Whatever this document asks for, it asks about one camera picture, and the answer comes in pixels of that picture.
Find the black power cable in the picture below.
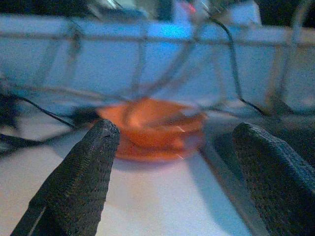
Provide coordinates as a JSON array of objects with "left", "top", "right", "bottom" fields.
[
  {"left": 210, "top": 18, "right": 268, "bottom": 116},
  {"left": 13, "top": 94, "right": 76, "bottom": 128}
]

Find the orange plastic plate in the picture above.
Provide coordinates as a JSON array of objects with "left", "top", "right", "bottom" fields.
[{"left": 114, "top": 130, "right": 206, "bottom": 163}]

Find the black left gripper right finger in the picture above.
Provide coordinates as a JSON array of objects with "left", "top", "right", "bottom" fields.
[{"left": 232, "top": 122, "right": 315, "bottom": 236}]

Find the black power strip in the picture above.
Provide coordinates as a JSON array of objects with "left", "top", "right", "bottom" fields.
[{"left": 0, "top": 92, "right": 22, "bottom": 130}]

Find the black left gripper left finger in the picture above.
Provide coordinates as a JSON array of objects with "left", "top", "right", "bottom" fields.
[{"left": 11, "top": 119, "right": 121, "bottom": 236}]

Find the stainless steel kitchen sink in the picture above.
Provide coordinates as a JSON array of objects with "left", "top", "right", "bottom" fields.
[{"left": 196, "top": 108, "right": 315, "bottom": 236}]

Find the black power adapter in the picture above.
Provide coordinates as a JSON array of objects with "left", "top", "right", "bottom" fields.
[{"left": 71, "top": 107, "right": 102, "bottom": 124}]

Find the orange plastic bowl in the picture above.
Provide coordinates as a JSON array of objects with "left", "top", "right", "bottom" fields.
[{"left": 97, "top": 98, "right": 207, "bottom": 150}]

